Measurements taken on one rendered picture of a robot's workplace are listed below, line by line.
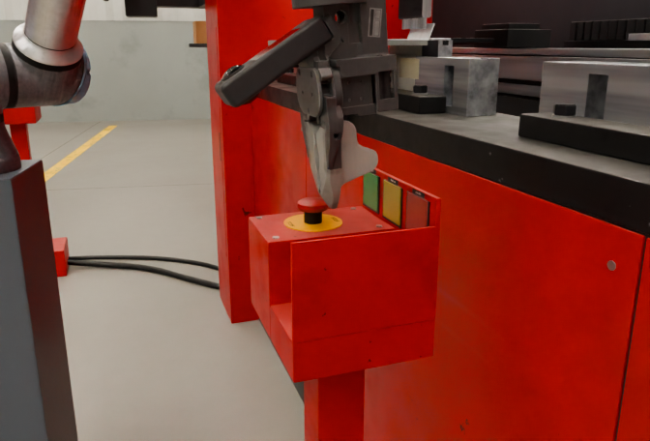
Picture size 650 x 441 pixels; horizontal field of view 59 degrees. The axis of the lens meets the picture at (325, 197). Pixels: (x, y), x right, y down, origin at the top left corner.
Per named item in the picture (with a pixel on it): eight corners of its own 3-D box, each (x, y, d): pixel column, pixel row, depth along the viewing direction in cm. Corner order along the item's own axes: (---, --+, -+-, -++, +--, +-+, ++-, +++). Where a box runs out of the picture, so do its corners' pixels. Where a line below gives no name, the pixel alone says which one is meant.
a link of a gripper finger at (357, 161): (386, 207, 59) (381, 117, 56) (331, 218, 57) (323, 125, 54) (373, 199, 61) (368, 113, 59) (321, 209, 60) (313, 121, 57)
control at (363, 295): (251, 303, 76) (246, 170, 72) (362, 286, 81) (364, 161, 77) (293, 384, 58) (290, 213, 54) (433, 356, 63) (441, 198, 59)
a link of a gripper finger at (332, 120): (347, 170, 55) (340, 76, 52) (333, 173, 54) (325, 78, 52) (331, 161, 59) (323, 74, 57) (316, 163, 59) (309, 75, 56)
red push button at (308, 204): (292, 223, 72) (292, 196, 71) (323, 220, 73) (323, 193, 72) (302, 233, 68) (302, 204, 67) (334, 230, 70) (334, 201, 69)
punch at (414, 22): (398, 29, 120) (399, -19, 118) (406, 29, 121) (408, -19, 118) (421, 28, 111) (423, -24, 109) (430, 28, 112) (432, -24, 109)
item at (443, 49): (389, 55, 124) (390, 41, 123) (401, 55, 125) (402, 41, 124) (437, 56, 106) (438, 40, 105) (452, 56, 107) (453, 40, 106)
